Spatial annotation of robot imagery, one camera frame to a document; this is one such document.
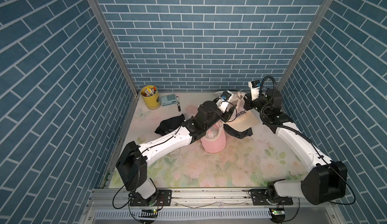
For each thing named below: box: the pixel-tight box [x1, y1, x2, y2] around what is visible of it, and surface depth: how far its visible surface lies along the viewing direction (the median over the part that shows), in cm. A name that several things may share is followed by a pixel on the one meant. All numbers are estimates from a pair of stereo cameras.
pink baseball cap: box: [200, 120, 227, 154], surface depth 93 cm
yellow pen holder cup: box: [140, 85, 162, 111], surface depth 107 cm
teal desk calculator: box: [160, 93, 178, 107], surface depth 117 cm
